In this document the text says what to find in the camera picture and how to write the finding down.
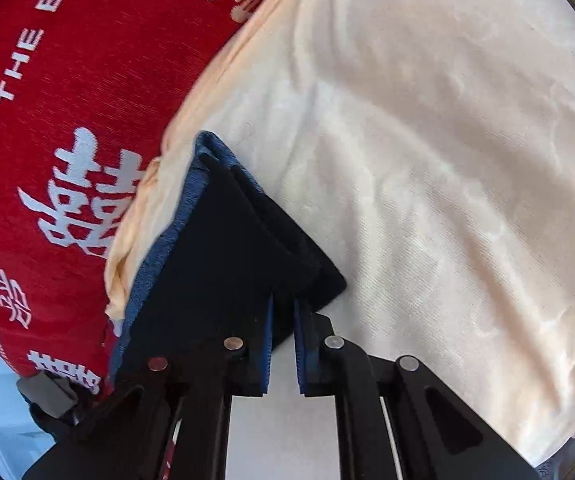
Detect grey object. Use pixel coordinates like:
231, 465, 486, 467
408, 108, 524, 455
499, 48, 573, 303
16, 374, 79, 420

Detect black pants with blue waistband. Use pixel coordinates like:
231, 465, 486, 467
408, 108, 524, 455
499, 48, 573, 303
108, 131, 348, 386

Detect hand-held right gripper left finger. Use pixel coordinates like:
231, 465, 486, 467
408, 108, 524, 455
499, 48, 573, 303
22, 294, 274, 480

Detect red printed blanket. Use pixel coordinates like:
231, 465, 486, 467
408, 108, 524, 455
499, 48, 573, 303
0, 0, 313, 396

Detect cream blanket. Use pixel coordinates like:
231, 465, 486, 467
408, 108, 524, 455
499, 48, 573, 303
104, 0, 575, 468

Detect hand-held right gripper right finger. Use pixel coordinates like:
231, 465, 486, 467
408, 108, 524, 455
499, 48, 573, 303
295, 300, 543, 480

